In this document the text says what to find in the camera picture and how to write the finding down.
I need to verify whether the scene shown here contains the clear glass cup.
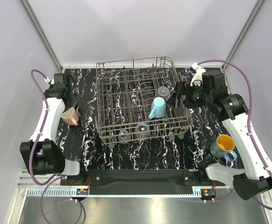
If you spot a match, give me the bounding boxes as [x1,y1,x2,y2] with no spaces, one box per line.
[118,129,131,144]
[134,123,150,140]
[157,86,170,98]

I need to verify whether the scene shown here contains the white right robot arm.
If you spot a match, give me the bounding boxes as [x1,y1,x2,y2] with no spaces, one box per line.
[167,69,272,200]

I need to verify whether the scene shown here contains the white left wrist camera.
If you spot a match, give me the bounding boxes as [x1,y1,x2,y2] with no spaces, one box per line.
[44,77,54,85]

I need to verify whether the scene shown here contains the pink ceramic mug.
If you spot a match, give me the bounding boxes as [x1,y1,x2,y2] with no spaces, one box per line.
[61,107,79,126]

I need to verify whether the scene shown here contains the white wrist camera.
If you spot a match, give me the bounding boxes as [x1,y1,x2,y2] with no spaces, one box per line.
[190,63,206,87]
[44,77,54,85]

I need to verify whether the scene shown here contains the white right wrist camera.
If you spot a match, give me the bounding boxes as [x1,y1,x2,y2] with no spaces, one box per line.
[190,63,206,87]

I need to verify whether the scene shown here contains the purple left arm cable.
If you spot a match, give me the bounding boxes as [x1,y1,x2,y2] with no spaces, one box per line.
[28,69,62,186]

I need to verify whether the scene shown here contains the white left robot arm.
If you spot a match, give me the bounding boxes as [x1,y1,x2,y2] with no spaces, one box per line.
[20,70,87,185]

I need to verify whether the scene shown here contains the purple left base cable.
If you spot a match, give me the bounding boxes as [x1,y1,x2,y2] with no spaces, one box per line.
[40,179,85,224]

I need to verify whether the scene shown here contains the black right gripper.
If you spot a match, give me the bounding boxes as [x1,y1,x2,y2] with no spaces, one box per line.
[167,81,213,109]

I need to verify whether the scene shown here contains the light blue ceramic mug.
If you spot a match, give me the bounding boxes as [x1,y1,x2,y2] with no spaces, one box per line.
[148,97,166,119]

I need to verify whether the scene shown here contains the blue floral mug orange inside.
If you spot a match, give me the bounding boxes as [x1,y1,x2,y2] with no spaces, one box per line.
[210,134,237,162]

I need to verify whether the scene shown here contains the aluminium frame rail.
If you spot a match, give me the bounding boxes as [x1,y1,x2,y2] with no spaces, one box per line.
[16,169,272,199]

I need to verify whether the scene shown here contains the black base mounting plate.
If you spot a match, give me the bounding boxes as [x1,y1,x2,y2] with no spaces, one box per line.
[61,169,213,186]

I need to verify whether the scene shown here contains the grey wire dish rack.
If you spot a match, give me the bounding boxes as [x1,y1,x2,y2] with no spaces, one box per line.
[95,56,193,148]

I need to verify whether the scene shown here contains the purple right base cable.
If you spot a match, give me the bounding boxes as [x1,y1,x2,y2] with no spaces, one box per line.
[214,186,236,202]

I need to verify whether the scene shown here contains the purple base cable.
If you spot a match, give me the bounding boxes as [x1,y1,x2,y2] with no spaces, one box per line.
[40,179,85,224]
[214,186,236,202]

